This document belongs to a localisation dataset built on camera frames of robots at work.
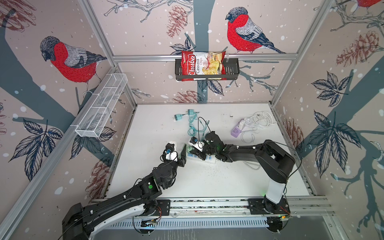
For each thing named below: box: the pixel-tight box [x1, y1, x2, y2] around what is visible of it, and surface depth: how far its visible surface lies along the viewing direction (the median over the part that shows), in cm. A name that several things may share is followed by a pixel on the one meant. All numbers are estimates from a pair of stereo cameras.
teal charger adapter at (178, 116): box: [174, 114, 186, 121], surface depth 113 cm
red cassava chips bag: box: [181, 50, 227, 82], surface depth 90 cm
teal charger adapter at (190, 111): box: [185, 109, 195, 116], surface depth 116 cm
